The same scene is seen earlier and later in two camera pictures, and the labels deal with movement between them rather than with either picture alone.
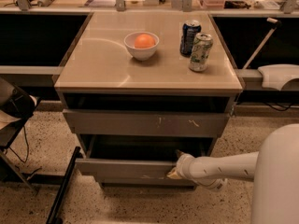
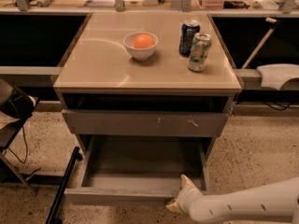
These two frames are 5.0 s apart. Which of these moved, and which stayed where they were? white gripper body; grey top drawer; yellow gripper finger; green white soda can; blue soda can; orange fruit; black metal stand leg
Moved: white gripper body; yellow gripper finger
Stayed: green white soda can; blue soda can; orange fruit; grey top drawer; black metal stand leg
